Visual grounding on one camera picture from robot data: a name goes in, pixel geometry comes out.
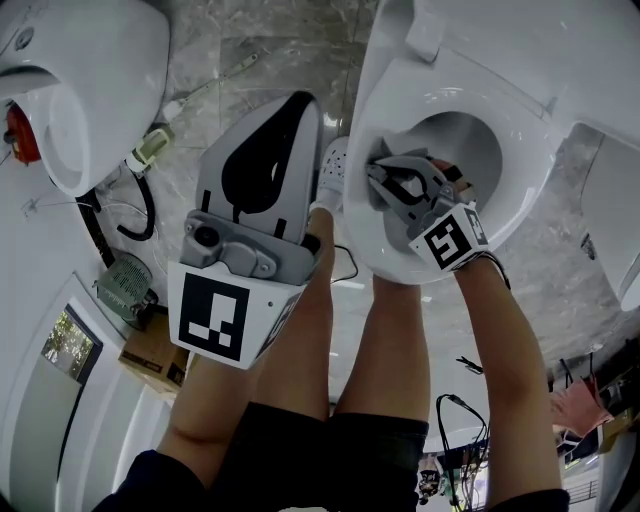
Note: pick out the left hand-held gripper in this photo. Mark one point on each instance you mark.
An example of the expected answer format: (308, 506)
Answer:
(215, 305)

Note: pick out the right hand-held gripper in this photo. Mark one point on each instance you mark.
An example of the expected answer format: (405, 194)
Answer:
(447, 240)

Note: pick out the grey cloth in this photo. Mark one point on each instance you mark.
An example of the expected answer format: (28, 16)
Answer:
(382, 150)

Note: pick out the white toilet seat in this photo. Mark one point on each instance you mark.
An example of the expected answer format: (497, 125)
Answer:
(520, 150)

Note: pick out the person's right forearm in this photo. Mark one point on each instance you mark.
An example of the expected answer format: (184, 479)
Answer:
(505, 360)

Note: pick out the person's left forearm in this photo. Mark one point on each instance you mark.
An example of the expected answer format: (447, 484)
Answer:
(210, 400)

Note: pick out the white toilet brush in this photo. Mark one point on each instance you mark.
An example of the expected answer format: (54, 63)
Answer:
(172, 107)

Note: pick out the pink cloth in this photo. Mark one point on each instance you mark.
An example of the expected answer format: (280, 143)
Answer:
(580, 407)

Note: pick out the white perforated shoe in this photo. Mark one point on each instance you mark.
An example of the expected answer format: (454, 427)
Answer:
(332, 170)

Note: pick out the black wristband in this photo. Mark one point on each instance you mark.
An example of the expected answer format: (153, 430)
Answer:
(495, 262)

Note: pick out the beige plastic device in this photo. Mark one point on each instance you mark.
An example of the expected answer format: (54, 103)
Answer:
(150, 147)

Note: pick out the person's right leg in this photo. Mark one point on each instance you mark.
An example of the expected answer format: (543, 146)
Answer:
(390, 350)

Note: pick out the white ceramic fixture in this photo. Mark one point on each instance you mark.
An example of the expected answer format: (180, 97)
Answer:
(612, 210)

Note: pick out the small black clip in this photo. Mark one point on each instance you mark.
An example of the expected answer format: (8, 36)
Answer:
(470, 365)

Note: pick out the green slotted basket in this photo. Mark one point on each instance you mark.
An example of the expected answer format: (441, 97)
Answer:
(125, 282)

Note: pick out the brown cardboard box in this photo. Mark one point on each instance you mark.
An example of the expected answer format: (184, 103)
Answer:
(150, 357)

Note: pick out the window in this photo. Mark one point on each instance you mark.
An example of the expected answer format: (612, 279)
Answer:
(67, 345)

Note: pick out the dark shorts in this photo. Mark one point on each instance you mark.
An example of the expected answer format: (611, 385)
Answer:
(310, 460)

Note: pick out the dark shirt sleeve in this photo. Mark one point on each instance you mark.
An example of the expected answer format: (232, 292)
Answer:
(150, 485)

